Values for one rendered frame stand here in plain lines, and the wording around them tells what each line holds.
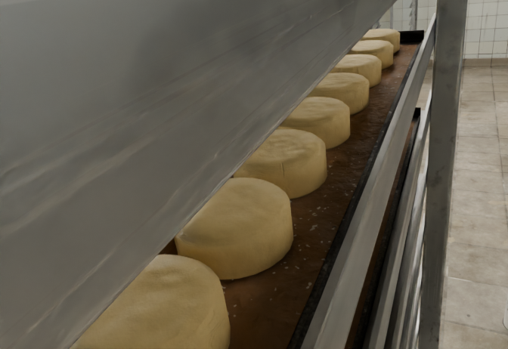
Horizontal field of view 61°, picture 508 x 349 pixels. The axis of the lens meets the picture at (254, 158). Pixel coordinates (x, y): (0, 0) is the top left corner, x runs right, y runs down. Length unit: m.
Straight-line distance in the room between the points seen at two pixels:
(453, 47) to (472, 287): 1.99
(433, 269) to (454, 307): 1.65
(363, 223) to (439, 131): 0.41
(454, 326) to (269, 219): 2.09
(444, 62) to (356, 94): 0.24
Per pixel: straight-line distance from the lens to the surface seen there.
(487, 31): 6.00
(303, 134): 0.23
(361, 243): 0.16
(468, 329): 2.24
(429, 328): 0.75
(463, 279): 2.47
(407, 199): 0.34
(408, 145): 0.48
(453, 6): 0.52
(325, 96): 0.30
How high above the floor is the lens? 1.60
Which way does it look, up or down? 25 degrees down
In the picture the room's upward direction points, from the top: 8 degrees counter-clockwise
